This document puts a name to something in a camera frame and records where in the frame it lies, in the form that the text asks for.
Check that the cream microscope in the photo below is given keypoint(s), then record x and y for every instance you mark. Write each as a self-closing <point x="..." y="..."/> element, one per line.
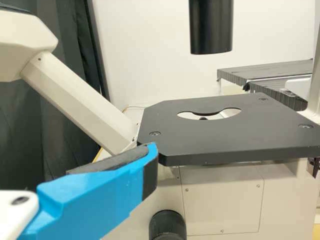
<point x="212" y="130"/>

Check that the black platform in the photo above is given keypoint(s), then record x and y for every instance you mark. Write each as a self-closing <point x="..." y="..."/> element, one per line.
<point x="262" y="72"/>

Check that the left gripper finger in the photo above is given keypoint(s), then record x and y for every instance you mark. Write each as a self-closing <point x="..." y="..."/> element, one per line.
<point x="95" y="200"/>

